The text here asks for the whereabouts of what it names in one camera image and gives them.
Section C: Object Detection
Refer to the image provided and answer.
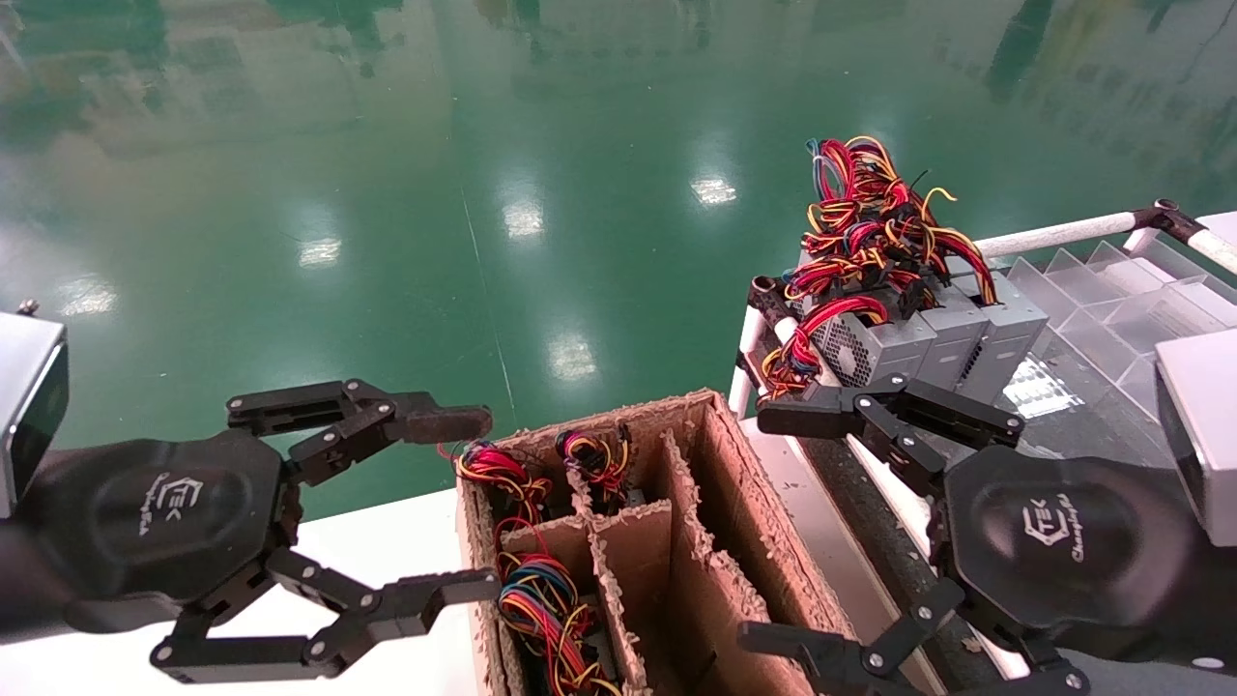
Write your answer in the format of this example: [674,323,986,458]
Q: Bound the coloured wires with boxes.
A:
[493,517,624,696]

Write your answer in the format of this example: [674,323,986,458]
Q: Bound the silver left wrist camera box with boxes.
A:
[0,311,71,520]

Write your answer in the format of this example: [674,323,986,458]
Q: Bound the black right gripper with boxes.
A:
[737,373,1237,696]

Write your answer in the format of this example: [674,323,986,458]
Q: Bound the dark cart shelf panel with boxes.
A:
[800,425,977,696]

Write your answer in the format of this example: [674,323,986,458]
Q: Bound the black tube connector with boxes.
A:
[1133,198,1206,245]
[749,275,798,334]

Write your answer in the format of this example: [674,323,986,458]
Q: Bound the red yellow wire bundle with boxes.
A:
[802,135,993,390]

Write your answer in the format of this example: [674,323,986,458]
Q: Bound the long white cart frame tube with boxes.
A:
[768,314,1030,682]

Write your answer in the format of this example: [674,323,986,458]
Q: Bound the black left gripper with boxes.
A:
[17,378,504,685]

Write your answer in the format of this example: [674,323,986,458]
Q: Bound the white cart leg tube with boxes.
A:
[727,307,766,422]

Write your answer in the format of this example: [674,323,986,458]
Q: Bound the grey power supply with wires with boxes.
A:
[870,145,1051,407]

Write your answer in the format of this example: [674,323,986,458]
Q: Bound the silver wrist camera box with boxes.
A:
[1154,329,1237,549]
[0,311,71,520]

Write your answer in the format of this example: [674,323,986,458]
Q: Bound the brown cardboard divider box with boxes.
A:
[454,389,861,696]

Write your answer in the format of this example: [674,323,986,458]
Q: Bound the clear plastic divider tray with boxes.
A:
[995,237,1237,426]

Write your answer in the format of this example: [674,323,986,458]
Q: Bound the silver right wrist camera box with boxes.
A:
[1154,329,1237,549]

